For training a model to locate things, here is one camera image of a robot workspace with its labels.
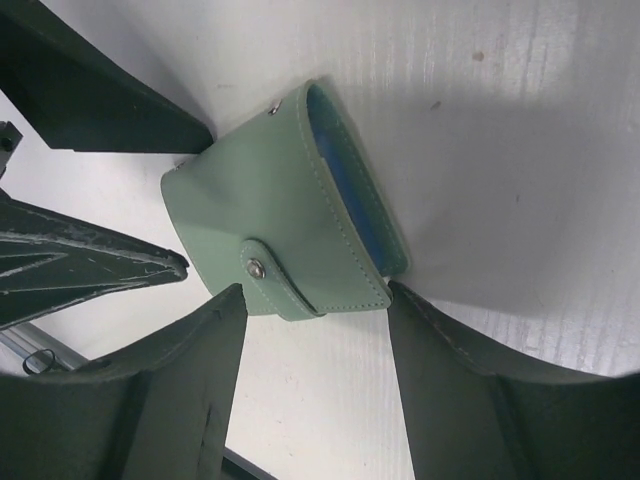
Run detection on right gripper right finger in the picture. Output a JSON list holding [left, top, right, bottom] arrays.
[[388, 282, 639, 479]]

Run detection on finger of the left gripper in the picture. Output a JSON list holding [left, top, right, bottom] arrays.
[[1, 1, 213, 153], [1, 194, 189, 330]]

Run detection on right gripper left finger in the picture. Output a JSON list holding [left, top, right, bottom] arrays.
[[1, 284, 248, 479]]

